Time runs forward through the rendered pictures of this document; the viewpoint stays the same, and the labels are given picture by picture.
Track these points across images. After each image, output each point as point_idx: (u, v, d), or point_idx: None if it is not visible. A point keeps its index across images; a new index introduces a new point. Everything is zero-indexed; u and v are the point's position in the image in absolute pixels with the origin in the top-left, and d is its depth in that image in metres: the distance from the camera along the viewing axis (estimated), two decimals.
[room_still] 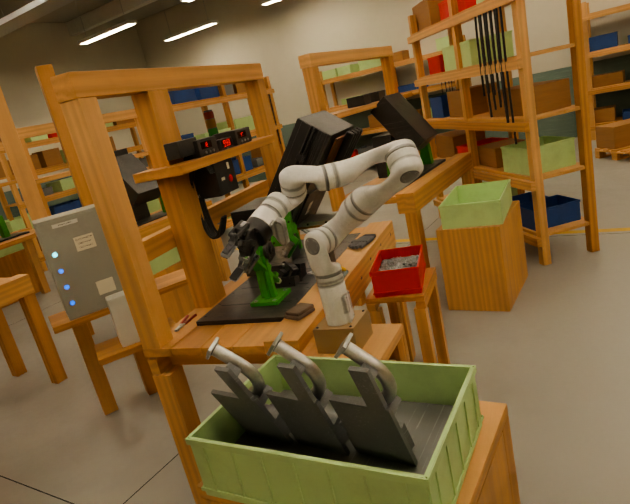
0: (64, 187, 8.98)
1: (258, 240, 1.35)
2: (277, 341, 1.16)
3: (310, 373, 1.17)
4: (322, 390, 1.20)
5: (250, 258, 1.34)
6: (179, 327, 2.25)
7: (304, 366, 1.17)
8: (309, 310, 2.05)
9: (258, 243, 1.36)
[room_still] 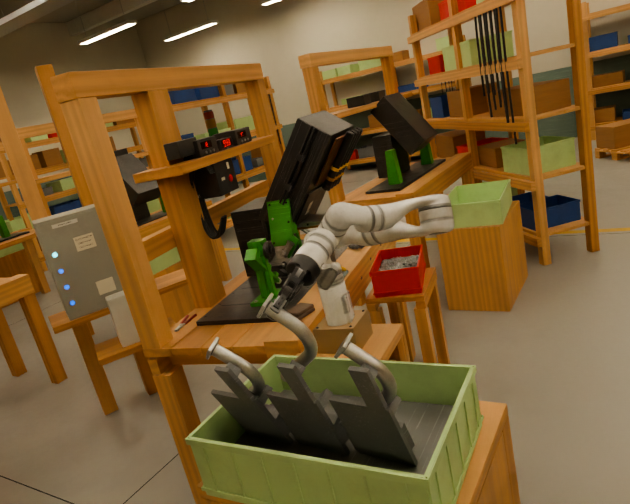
0: (64, 187, 8.98)
1: (303, 280, 1.24)
2: (267, 302, 1.13)
3: (301, 335, 1.15)
4: (313, 353, 1.18)
5: (293, 297, 1.21)
6: (179, 327, 2.25)
7: (295, 328, 1.14)
8: (309, 310, 2.05)
9: None
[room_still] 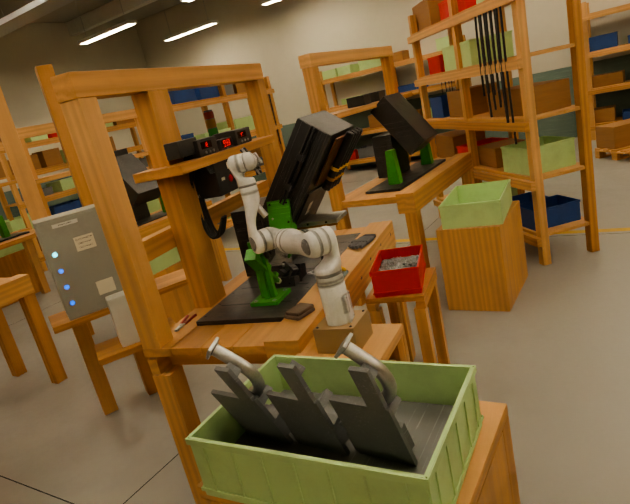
0: (64, 187, 8.98)
1: None
2: (254, 152, 2.36)
3: None
4: (238, 184, 2.40)
5: None
6: (179, 327, 2.25)
7: None
8: (309, 310, 2.05)
9: None
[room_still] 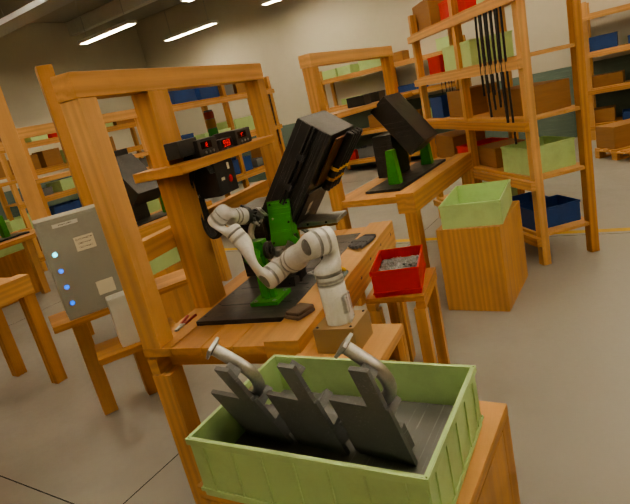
0: (64, 187, 8.98)
1: None
2: (258, 208, 2.43)
3: None
4: None
5: None
6: (179, 327, 2.25)
7: None
8: (309, 310, 2.05)
9: None
